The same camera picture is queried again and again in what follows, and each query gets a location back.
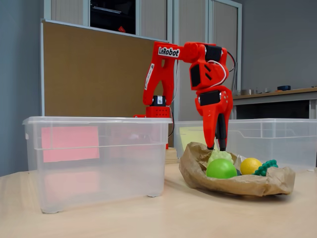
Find dark green bumpy toy leaf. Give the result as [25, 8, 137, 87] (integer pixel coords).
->
[254, 159, 278, 177]

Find grey cabinet with dark opening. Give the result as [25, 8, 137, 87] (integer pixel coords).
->
[44, 0, 173, 42]

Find wooden base block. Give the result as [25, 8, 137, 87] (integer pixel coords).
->
[165, 147, 179, 165]

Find clear plastic bin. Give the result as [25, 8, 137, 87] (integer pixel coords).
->
[22, 116, 173, 214]
[173, 118, 317, 172]

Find pink paper note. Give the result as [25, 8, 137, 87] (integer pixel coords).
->
[41, 126, 100, 163]

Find tall grey tambour cabinet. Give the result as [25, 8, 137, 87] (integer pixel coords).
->
[173, 0, 243, 121]

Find leaning metal strips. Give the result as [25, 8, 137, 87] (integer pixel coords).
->
[231, 61, 238, 91]

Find green toy apple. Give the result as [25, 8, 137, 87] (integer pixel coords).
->
[206, 158, 238, 179]

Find white servo cable loop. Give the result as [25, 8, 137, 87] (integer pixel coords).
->
[207, 59, 229, 89]

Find crumpled brown paper bag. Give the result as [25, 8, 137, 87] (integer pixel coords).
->
[178, 141, 296, 197]

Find cork pin board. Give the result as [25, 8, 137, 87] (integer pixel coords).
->
[40, 19, 171, 117]

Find yellow toy lemon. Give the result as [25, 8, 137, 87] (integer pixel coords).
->
[240, 157, 263, 176]

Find pale green toy grapes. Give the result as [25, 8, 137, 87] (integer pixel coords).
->
[207, 149, 235, 168]

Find yellow paper note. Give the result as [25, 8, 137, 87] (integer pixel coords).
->
[179, 126, 218, 151]

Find black power cable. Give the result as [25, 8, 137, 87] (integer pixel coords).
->
[167, 106, 175, 138]

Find low cabinet with wooden top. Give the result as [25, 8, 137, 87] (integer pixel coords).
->
[232, 87, 317, 121]

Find thin dark servo cable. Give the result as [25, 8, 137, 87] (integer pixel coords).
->
[227, 51, 236, 73]

